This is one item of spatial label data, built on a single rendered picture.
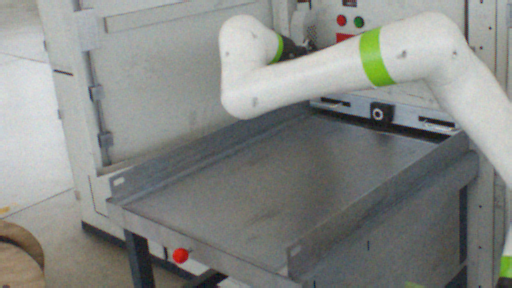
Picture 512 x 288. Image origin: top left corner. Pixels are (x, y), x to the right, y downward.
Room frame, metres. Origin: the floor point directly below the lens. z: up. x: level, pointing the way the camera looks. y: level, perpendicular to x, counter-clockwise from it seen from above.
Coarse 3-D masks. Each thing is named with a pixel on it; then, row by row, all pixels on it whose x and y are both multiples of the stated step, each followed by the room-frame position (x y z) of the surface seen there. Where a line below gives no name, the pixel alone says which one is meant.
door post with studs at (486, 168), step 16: (480, 0) 1.58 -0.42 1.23; (480, 16) 1.58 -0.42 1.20; (480, 32) 1.58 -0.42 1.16; (480, 48) 1.58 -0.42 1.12; (480, 160) 1.58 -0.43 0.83; (480, 176) 1.58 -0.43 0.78; (480, 192) 1.58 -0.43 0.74; (480, 208) 1.58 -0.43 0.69; (480, 224) 1.58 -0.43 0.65; (480, 240) 1.58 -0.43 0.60; (480, 256) 1.58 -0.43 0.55; (480, 272) 1.58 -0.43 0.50
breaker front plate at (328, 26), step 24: (312, 0) 1.98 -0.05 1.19; (336, 0) 1.92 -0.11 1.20; (360, 0) 1.87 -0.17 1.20; (384, 0) 1.81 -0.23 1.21; (408, 0) 1.76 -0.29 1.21; (432, 0) 1.72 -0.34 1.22; (456, 0) 1.67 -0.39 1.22; (336, 24) 1.92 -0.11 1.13; (384, 24) 1.81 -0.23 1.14; (384, 96) 1.82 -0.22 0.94; (408, 96) 1.77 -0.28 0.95; (432, 96) 1.72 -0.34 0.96
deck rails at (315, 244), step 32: (224, 128) 1.74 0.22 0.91; (256, 128) 1.83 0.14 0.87; (160, 160) 1.58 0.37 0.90; (192, 160) 1.65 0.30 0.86; (416, 160) 1.43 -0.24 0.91; (448, 160) 1.53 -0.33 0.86; (128, 192) 1.50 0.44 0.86; (384, 192) 1.33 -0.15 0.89; (320, 224) 1.17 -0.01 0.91; (352, 224) 1.24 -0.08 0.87; (288, 256) 1.10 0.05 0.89; (320, 256) 1.16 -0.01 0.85
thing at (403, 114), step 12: (324, 96) 1.95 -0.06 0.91; (336, 96) 1.92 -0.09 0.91; (348, 96) 1.89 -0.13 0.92; (360, 96) 1.87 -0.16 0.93; (324, 108) 1.95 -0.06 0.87; (336, 108) 1.92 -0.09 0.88; (348, 108) 1.89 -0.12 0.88; (360, 108) 1.86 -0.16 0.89; (396, 108) 1.78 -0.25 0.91; (408, 108) 1.76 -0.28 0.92; (420, 108) 1.73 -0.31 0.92; (396, 120) 1.78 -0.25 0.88; (408, 120) 1.76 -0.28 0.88; (420, 120) 1.73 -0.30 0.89; (432, 120) 1.71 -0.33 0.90; (444, 120) 1.68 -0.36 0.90; (444, 132) 1.68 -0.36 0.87
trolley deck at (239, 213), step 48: (288, 144) 1.75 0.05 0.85; (336, 144) 1.72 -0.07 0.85; (384, 144) 1.69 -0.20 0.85; (432, 144) 1.67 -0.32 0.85; (192, 192) 1.50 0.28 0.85; (240, 192) 1.48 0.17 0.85; (288, 192) 1.46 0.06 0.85; (336, 192) 1.44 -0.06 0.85; (432, 192) 1.41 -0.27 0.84; (192, 240) 1.28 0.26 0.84; (240, 240) 1.25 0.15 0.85; (288, 240) 1.24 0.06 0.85; (384, 240) 1.27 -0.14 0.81
